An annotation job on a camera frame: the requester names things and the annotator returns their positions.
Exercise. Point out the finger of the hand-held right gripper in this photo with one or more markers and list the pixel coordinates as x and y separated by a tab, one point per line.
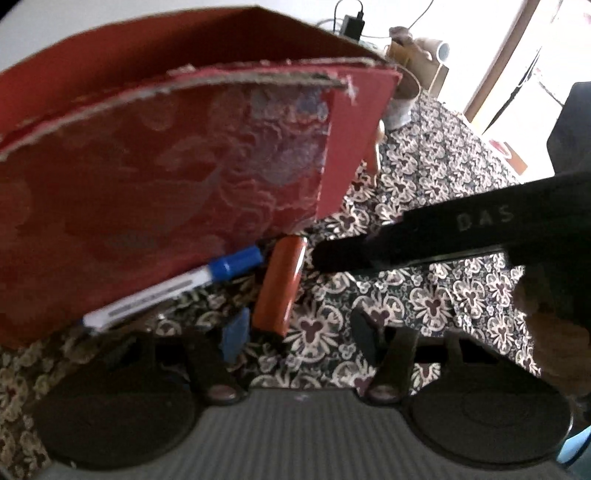
351	256

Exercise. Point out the round metal tin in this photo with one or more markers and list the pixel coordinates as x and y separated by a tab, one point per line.
400	106

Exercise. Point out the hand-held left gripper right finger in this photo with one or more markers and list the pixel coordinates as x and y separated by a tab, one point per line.
367	334

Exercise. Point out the floral patterned tablecloth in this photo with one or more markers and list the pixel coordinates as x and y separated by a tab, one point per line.
429	152

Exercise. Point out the orange-red plastic cylinder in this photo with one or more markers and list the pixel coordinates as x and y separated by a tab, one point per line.
279	286

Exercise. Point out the small orange figurine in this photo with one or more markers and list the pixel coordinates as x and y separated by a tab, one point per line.
375	150

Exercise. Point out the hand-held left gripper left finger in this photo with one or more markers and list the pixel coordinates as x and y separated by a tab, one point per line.
235	334

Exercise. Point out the wooden door frame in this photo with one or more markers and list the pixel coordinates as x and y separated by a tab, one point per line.
503	60

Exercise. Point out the white marker with blue cap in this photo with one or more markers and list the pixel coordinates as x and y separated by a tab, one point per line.
157	293

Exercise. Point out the person's right hand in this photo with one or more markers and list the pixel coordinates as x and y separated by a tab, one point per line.
561	350

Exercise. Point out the white power strip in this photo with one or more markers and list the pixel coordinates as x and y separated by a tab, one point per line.
376	42

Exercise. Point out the small brown cardboard box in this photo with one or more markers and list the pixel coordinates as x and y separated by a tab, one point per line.
420	69

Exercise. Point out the red cardboard box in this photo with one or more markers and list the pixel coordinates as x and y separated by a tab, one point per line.
161	175

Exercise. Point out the light blue cloth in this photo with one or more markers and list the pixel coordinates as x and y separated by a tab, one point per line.
577	450

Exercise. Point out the white tape roll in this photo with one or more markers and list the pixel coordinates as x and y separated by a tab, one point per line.
441	50

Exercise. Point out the red bowl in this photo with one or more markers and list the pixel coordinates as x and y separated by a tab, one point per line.
508	154

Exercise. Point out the small brown plush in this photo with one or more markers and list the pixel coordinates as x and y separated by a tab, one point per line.
401	34

